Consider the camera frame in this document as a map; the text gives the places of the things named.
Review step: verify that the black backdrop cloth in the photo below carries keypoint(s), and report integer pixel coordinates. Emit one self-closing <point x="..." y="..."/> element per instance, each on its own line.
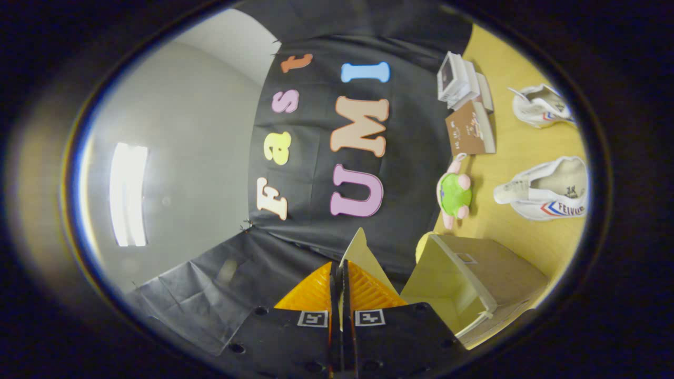
<point x="310" y="173"/>

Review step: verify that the brown cover book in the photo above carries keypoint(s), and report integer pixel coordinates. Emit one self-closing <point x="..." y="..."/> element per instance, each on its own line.
<point x="468" y="129"/>

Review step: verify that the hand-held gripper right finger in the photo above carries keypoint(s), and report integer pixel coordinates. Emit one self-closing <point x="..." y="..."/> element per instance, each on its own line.
<point x="400" y="337"/>

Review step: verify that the yellow plush toy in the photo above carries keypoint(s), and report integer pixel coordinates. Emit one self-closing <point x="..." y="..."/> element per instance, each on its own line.
<point x="421" y="247"/>

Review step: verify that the green and pink plush toy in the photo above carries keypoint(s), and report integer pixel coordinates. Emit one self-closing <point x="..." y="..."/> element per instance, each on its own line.
<point x="454" y="193"/>

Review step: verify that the white canvas shoe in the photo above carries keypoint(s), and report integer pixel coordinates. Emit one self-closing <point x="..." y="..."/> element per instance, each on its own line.
<point x="547" y="184"/>
<point x="542" y="105"/>

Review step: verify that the thick white book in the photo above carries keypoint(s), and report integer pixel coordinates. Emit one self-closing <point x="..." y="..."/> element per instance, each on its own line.
<point x="472" y="87"/>

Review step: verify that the cardboard storage box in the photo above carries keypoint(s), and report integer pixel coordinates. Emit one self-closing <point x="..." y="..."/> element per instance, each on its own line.
<point x="505" y="273"/>

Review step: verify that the ceiling light panel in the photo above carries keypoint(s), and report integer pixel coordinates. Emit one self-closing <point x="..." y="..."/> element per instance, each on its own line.
<point x="129" y="195"/>

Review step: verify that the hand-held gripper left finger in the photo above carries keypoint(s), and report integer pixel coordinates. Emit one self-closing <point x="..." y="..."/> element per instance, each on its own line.
<point x="279" y="342"/>

